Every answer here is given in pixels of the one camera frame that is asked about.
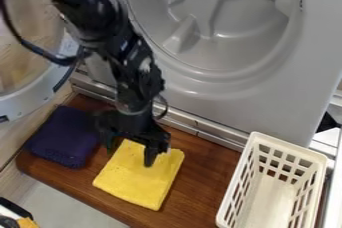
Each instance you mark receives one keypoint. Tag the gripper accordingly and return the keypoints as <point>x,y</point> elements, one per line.
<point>130,126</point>

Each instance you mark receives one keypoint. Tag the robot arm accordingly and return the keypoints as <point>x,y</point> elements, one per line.
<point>99,22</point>

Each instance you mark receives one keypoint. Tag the yellow cloth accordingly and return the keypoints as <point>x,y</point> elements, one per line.
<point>138,176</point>

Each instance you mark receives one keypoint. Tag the purple cloth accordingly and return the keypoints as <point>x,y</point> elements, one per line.
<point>63,136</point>

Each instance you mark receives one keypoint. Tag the washing machine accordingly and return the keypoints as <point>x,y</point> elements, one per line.
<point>231,45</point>

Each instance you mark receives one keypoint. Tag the white basket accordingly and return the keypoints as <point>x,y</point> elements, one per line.
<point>272,185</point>

